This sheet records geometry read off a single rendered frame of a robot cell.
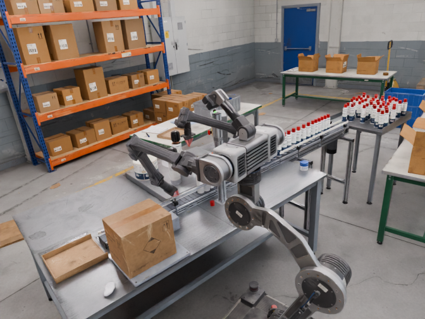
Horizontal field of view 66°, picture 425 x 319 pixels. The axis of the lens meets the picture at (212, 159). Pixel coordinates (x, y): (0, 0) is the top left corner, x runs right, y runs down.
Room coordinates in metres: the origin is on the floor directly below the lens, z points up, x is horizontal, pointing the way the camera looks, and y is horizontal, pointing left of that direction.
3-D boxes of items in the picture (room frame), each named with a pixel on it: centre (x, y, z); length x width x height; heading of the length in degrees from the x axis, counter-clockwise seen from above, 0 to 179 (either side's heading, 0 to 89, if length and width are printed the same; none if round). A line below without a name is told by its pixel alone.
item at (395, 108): (3.66, -1.93, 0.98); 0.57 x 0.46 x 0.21; 39
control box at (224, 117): (2.20, -0.06, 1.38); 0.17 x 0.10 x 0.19; 4
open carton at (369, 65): (6.71, -3.28, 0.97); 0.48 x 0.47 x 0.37; 142
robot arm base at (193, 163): (1.42, 0.07, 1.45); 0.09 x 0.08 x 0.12; 139
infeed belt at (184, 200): (2.20, 0.08, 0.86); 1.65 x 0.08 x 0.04; 129
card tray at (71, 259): (1.58, 0.85, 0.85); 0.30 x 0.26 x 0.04; 129
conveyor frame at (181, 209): (2.20, 0.08, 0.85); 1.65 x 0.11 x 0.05; 129
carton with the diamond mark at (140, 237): (1.54, 0.44, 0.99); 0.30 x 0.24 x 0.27; 128
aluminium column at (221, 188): (2.11, -0.05, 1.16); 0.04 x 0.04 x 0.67; 39
